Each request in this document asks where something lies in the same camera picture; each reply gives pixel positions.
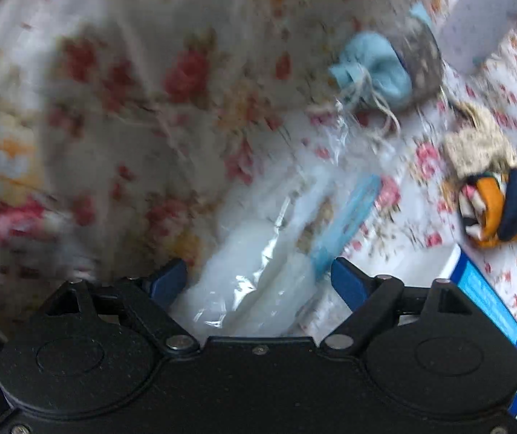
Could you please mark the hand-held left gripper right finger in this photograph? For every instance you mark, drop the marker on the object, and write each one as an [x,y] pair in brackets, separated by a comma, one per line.
[348,280]

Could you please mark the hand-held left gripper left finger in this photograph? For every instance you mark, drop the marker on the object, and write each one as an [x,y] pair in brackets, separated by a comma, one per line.
[168,280]

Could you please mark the clear bag of cotton pads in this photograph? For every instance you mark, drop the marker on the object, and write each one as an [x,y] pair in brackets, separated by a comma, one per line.
[258,253]

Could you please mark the floral tablecloth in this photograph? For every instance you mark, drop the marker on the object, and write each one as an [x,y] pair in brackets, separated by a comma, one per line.
[421,181]

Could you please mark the blue tissue pack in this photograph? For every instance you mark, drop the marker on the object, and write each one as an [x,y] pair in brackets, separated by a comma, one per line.
[498,321]

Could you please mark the navy and orange scrunchie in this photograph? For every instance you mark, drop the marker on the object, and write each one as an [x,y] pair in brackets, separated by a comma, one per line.
[502,210]

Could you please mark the blue and dark sachet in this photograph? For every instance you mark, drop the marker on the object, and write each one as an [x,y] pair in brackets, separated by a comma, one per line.
[385,68]

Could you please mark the lavender water bottle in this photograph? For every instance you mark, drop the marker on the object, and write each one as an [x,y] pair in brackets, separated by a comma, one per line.
[480,13]

